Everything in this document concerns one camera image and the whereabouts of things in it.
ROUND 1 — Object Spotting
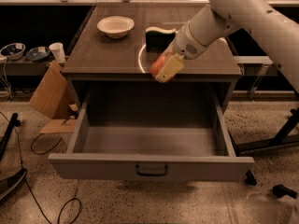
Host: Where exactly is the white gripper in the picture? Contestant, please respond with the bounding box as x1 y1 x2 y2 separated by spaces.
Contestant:
155 22 207 83

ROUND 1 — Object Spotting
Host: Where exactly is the red apple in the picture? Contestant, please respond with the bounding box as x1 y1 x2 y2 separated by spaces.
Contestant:
149 55 166 77

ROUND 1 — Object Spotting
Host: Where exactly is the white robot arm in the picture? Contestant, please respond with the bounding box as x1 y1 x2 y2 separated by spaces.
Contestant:
150 0 299 91

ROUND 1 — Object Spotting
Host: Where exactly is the grey cabinet with wooden top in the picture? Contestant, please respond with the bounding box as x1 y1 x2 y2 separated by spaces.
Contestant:
63 2 242 106

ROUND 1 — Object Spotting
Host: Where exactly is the open grey top drawer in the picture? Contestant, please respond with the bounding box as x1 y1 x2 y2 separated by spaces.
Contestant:
49 86 254 182

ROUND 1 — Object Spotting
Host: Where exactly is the green yellow sponge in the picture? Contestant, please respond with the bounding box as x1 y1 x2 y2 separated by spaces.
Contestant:
146 27 176 53

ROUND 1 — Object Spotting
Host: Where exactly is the white bowl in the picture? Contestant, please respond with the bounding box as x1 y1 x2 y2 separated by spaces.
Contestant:
97 16 135 39

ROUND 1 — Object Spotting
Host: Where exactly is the white paper cup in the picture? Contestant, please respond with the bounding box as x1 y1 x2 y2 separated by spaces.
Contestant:
50 42 65 63

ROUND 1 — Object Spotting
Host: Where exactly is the cardboard box piece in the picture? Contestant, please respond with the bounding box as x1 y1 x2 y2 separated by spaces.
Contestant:
29 61 78 133

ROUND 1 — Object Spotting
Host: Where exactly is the blue bowl right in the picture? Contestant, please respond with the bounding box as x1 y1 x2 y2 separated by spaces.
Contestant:
26 47 50 63

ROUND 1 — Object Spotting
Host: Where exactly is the blue bowl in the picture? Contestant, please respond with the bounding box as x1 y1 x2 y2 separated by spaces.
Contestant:
0 43 25 61
26 47 50 63

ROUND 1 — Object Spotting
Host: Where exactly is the grey low shelf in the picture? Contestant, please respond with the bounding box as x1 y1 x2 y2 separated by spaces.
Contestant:
0 57 54 77

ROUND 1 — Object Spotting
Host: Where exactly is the blue bowl left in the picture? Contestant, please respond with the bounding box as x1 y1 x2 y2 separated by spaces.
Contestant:
0 43 25 61

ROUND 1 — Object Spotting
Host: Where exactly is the black stand leg left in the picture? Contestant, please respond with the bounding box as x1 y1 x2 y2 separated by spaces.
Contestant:
0 113 21 160

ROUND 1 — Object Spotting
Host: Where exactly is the dark shoe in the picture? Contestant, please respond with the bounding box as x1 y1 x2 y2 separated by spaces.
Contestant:
0 168 27 201

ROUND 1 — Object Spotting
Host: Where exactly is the black drawer handle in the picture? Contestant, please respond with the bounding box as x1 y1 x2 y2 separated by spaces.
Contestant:
135 164 168 177

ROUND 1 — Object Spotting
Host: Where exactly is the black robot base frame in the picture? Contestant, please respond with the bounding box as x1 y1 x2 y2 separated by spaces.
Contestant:
228 106 299 201

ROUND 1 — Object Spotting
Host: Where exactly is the black floor cable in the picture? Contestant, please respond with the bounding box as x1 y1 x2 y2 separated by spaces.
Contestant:
0 110 83 224

